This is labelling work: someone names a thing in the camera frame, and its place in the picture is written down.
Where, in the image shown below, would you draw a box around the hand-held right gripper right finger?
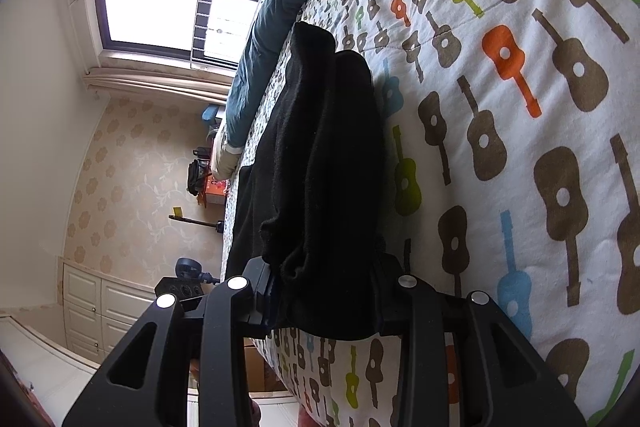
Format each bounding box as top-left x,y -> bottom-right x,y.
372,252 -> 588,427

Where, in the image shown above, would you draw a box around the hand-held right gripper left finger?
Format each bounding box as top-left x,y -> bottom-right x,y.
62,257 -> 281,427

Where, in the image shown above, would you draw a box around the black pants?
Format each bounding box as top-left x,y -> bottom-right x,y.
226,21 -> 401,340

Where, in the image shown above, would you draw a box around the black selfie stick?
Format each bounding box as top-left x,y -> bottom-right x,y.
169,214 -> 225,236

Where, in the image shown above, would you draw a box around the cardboard box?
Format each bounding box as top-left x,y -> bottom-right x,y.
242,344 -> 281,393

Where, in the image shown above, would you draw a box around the orange box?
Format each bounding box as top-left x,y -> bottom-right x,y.
197,174 -> 231,208

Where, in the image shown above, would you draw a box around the white cabinet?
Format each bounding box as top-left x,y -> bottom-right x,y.
60,257 -> 157,364

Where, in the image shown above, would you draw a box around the black bag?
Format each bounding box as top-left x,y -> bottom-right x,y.
186,147 -> 213,198

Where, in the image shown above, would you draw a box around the small beige pillow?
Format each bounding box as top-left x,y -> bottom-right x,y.
210,134 -> 244,182

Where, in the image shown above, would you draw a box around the blue container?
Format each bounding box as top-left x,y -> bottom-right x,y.
202,104 -> 226,128

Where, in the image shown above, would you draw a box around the beige curtain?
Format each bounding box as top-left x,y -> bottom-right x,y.
82,64 -> 236,104

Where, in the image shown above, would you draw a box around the guitar print bed quilt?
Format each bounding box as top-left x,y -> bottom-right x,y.
222,0 -> 640,427

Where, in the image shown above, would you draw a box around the teal duvet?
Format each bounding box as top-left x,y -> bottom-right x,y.
222,0 -> 361,148

